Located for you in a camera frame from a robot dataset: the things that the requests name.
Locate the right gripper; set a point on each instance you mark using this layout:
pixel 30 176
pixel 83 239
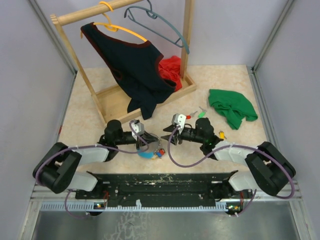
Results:
pixel 179 136

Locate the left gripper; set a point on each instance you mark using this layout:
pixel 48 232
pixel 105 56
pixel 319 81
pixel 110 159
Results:
pixel 148 138

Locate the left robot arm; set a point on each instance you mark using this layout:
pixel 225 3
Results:
pixel 57 169

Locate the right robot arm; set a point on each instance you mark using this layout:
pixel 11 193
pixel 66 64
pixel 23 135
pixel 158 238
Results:
pixel 268 170

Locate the key with red tag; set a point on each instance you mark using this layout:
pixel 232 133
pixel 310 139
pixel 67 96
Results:
pixel 191 115

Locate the key with green tag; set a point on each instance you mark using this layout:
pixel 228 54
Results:
pixel 202 113

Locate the key with yellow tag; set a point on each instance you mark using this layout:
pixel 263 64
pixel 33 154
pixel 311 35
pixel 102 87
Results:
pixel 222 135

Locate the wooden clothes rack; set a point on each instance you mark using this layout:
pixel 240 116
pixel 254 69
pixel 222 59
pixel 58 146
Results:
pixel 112 102

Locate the red cloth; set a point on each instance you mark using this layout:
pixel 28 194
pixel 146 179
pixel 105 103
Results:
pixel 169 68

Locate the green cloth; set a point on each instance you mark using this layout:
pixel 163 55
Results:
pixel 232 105

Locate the navy tank top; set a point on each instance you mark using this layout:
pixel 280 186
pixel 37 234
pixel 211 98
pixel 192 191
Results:
pixel 135 68

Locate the yellow hanger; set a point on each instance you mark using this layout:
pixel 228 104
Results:
pixel 114 28

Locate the blue-grey hanger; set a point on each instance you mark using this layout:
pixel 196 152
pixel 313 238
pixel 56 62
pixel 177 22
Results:
pixel 157 24

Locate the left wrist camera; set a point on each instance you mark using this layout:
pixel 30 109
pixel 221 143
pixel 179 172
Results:
pixel 137 128

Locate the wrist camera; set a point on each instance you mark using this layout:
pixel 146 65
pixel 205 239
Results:
pixel 137 128
pixel 179 119

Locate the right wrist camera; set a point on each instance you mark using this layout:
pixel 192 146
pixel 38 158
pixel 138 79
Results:
pixel 179 119

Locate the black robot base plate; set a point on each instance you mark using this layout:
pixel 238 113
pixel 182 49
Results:
pixel 163 189

